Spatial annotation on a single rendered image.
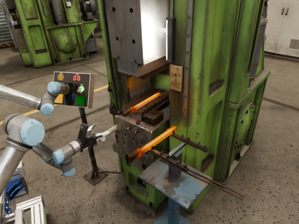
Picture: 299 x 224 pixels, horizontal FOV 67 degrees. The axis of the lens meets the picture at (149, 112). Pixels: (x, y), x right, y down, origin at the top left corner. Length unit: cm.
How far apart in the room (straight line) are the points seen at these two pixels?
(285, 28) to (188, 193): 555
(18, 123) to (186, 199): 100
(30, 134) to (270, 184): 226
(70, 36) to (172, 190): 546
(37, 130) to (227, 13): 134
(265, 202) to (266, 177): 34
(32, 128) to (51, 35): 528
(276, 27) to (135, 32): 543
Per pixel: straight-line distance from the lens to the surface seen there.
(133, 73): 158
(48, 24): 627
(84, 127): 144
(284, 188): 273
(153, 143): 141
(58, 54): 647
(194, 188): 153
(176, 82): 153
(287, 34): 658
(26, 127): 116
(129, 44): 153
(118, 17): 156
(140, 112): 168
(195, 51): 142
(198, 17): 138
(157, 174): 160
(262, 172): 281
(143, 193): 220
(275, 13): 664
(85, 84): 193
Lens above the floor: 184
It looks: 30 degrees down
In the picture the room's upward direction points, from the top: 3 degrees counter-clockwise
